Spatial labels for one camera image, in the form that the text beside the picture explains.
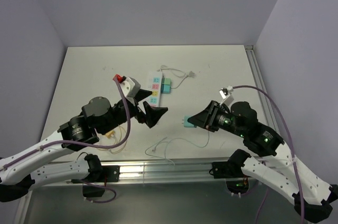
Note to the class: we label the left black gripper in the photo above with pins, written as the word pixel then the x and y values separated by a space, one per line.
pixel 152 114

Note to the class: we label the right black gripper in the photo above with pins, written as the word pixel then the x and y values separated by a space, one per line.
pixel 206 118

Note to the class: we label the light blue charger plug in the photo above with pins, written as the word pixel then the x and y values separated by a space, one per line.
pixel 186 123

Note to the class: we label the teal usb charger plug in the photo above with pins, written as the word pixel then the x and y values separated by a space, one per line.
pixel 166 89

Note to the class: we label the white multicolour power strip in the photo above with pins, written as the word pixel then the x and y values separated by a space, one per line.
pixel 154 84

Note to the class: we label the green usb charger plug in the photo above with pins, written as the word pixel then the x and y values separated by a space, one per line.
pixel 166 81

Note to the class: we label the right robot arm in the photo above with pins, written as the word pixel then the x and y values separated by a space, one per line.
pixel 268 159

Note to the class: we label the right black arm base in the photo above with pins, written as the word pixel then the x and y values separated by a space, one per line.
pixel 236 182

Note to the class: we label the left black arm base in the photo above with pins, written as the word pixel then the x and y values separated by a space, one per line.
pixel 92 191

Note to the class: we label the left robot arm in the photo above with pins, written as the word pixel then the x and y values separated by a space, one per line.
pixel 32 168

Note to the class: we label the yellow charger plug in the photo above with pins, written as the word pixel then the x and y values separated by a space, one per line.
pixel 110 134

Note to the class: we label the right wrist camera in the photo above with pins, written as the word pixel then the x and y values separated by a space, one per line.
pixel 226 95

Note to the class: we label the aluminium front rail frame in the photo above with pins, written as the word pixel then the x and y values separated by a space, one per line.
pixel 158 171

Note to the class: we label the aluminium rail frame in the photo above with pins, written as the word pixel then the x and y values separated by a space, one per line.
pixel 259 82
pixel 158 171

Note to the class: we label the aluminium right rail frame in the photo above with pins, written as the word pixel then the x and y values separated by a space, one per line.
pixel 259 82

